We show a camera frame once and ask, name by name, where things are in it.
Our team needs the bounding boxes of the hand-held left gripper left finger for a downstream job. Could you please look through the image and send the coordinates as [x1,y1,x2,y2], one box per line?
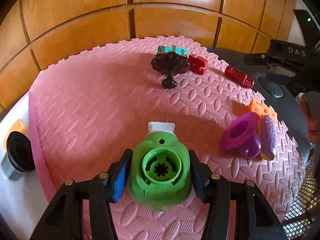
[30,149,133,240]

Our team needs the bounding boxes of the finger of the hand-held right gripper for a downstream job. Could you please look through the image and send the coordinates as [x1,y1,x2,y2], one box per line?
[244,52,274,67]

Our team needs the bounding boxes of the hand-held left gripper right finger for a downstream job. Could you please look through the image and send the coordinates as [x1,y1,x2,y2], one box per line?
[188,150,288,240]

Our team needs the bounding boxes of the green plastic craft punch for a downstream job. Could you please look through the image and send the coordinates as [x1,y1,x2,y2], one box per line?
[129,122,192,211]

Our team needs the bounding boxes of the orange linked cubes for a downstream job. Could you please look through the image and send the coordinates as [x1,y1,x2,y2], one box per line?
[248,98,278,123]

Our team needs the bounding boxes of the purple hat-shaped toy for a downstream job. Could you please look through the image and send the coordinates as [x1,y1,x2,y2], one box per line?
[219,112,262,158]

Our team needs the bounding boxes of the purple oblong craft punch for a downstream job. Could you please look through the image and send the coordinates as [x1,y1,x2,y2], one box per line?
[259,115,277,161]

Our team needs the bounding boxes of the dark brown pedestal dish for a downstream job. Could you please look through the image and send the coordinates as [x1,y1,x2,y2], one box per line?
[151,51,191,90]

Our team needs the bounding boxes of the person's right hand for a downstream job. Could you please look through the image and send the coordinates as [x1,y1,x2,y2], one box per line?
[299,94,320,142]

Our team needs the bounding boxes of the red cylindrical case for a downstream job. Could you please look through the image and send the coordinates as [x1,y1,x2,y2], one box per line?
[224,65,255,88]

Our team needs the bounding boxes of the dark grey chair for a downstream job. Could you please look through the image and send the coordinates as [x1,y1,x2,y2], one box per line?
[205,46,313,163]

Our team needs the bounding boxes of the red puzzle-shaped block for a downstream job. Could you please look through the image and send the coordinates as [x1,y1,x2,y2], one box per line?
[188,54,208,75]

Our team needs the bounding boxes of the pink foam mat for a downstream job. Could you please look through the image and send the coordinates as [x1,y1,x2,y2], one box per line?
[29,36,312,240]

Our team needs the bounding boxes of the teal plastic block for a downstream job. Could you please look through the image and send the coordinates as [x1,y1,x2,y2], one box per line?
[157,44,188,55]

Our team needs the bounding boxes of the black rubber cup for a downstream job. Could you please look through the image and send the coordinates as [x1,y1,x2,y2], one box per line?
[1,131,35,182]

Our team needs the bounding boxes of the orange plastic piece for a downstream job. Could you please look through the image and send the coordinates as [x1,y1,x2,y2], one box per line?
[3,119,25,150]

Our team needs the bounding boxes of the wooden wardrobe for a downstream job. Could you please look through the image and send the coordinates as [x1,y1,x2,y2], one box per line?
[0,0,310,112]

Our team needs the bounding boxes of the black wire mesh basket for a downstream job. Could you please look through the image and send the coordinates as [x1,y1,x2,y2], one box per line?
[282,155,320,240]

